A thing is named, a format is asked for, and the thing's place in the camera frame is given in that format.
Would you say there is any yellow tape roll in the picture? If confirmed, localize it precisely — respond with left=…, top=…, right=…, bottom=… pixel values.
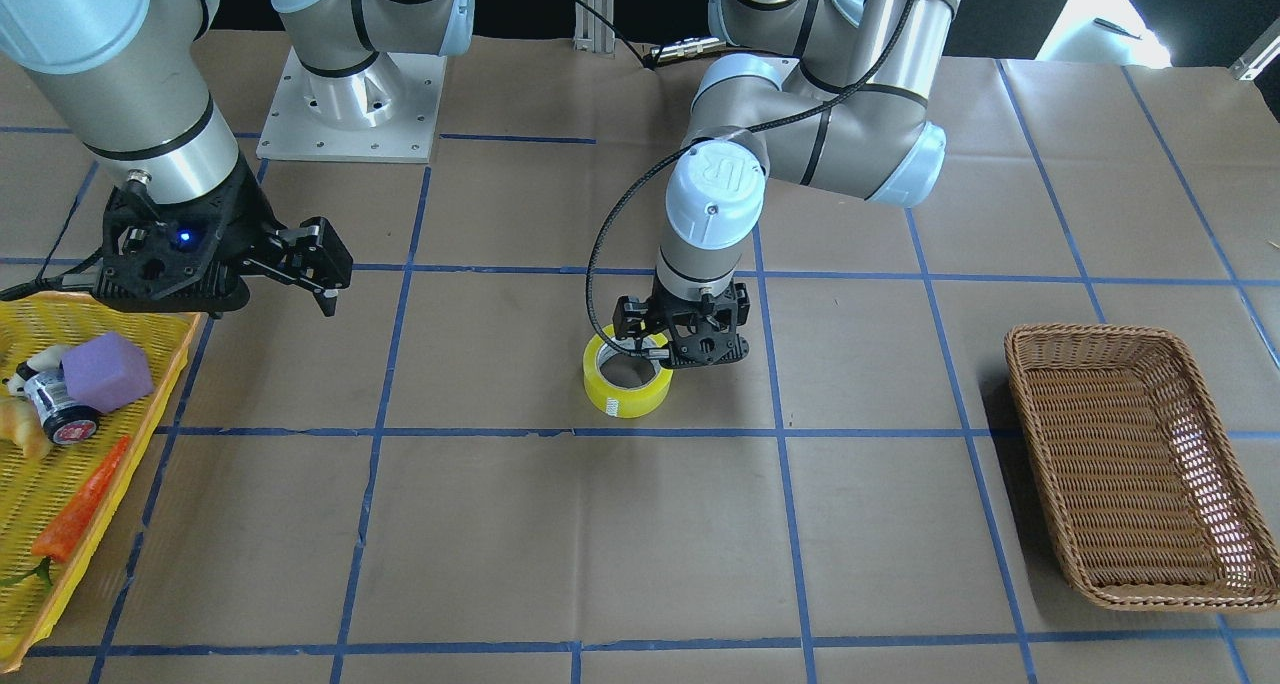
left=581, top=325, right=673, bottom=419

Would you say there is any green toy stem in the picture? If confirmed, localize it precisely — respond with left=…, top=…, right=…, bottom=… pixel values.
left=1, top=556, right=54, bottom=589

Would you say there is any purple foam cube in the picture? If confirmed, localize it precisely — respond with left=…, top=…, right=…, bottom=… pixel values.
left=61, top=330, right=154, bottom=414

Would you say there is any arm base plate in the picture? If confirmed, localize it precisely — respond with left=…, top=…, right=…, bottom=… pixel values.
left=256, top=51, right=448, bottom=164
left=724, top=53, right=795, bottom=91

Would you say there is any small drink can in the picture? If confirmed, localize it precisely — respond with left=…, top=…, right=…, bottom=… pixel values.
left=23, top=369, right=100, bottom=446

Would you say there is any yellow plastic tray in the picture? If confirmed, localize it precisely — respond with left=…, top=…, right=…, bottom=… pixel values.
left=1, top=292, right=206, bottom=672

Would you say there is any yellow toy croissant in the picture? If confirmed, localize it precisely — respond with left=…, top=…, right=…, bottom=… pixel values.
left=1, top=400, right=52, bottom=461

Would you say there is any black white plush toy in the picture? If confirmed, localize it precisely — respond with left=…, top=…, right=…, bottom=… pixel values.
left=5, top=345, right=72, bottom=398

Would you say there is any orange toy carrot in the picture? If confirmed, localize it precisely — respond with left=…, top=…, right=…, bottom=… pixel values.
left=31, top=436, right=132, bottom=564

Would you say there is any brown wicker basket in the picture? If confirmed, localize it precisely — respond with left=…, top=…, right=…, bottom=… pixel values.
left=1004, top=323, right=1277, bottom=611

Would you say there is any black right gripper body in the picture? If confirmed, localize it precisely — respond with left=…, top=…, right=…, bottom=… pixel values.
left=91, top=158, right=287, bottom=313

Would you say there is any metal cable connector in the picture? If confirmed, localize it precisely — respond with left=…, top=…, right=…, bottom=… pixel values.
left=641, top=36, right=726, bottom=70

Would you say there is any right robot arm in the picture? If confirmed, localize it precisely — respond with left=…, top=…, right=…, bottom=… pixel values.
left=3, top=0, right=475, bottom=316

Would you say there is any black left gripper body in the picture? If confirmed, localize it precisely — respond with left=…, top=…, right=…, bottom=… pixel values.
left=614, top=281, right=751, bottom=369

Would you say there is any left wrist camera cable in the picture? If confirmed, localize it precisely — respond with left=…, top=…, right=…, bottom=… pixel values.
left=586, top=0, right=922, bottom=355

